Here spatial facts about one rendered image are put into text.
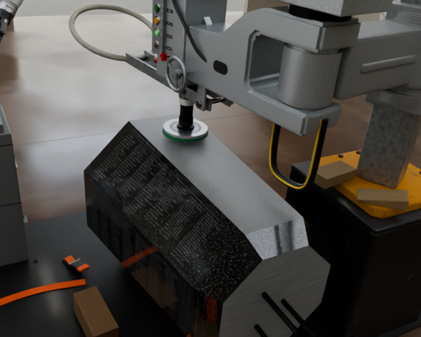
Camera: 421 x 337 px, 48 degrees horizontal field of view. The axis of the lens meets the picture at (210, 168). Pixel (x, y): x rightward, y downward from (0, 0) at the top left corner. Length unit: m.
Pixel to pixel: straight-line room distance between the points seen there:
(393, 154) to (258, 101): 0.76
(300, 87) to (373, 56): 0.31
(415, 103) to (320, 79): 0.61
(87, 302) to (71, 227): 0.79
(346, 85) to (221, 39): 0.48
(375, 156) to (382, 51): 0.61
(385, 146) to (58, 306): 1.75
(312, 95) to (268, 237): 0.51
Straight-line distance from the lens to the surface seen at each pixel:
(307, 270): 1.85
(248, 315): 1.81
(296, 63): 1.55
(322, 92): 1.59
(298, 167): 2.35
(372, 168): 2.26
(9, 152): 2.51
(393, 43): 1.83
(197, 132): 2.20
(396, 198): 2.12
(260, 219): 1.74
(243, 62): 1.72
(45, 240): 3.01
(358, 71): 1.71
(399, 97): 2.06
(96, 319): 2.33
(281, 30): 1.58
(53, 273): 2.77
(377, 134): 2.19
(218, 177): 1.96
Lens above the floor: 1.83
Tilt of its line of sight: 29 degrees down
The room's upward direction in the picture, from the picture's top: 5 degrees clockwise
